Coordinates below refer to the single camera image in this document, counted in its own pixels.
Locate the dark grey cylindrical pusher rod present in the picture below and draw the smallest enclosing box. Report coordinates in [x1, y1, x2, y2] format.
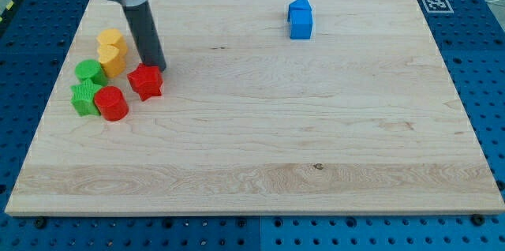
[122, 1, 166, 72]

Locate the red star block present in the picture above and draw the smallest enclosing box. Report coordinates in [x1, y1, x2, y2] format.
[127, 63, 163, 101]

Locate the green star block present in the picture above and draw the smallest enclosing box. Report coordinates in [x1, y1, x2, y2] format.
[70, 79, 103, 116]

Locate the yellow rounded block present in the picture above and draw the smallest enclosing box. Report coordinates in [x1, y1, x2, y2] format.
[96, 28, 128, 56]

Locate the yellow heart block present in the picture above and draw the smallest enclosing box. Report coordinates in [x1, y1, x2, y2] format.
[97, 45, 126, 78]

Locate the green cylinder block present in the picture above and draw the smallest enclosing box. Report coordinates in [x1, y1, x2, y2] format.
[74, 59, 108, 86]

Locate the red cylinder block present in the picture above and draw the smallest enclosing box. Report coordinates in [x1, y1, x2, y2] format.
[94, 86, 129, 122]

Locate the light wooden board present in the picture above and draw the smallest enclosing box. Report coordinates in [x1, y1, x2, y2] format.
[6, 0, 504, 217]

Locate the blue cube block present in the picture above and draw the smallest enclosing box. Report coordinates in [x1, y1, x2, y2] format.
[289, 10, 313, 39]

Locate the blue triangular prism block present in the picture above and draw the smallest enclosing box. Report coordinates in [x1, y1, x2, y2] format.
[287, 0, 312, 22]

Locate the black bolt front left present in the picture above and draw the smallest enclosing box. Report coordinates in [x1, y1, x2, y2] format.
[33, 217, 47, 229]

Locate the black bolt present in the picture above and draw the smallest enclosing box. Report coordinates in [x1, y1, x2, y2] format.
[470, 214, 486, 227]
[33, 217, 47, 229]

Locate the white fiducial marker tag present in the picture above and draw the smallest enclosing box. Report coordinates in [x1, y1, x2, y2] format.
[421, 0, 454, 13]

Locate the black bolt front right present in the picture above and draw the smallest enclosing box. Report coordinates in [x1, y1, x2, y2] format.
[470, 214, 486, 227]

